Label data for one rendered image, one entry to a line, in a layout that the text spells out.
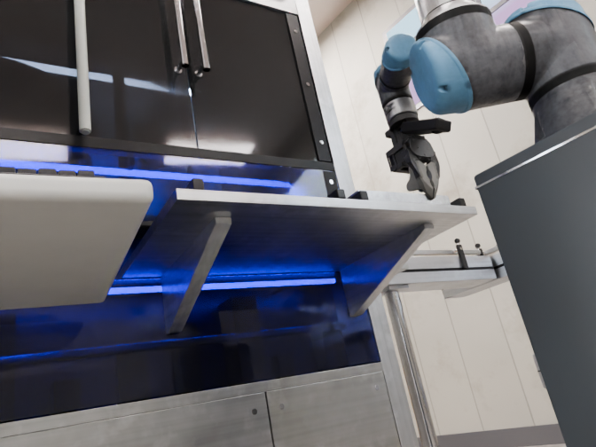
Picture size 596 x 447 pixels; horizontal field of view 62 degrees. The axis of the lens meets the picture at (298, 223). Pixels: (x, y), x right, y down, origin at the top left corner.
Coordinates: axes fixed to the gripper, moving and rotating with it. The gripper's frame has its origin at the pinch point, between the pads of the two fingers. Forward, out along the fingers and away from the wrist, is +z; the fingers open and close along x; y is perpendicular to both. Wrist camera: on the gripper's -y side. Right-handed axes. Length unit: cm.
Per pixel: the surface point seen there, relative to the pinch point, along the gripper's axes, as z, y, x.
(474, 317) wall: 0, 186, -228
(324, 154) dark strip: -32, 39, -4
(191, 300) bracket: 14, 26, 49
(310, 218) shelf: 5.5, 4.1, 31.2
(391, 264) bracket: 10.6, 18.1, 0.6
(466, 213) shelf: 5.4, -1.3, -7.2
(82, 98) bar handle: -35, 31, 66
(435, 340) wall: 8, 226, -223
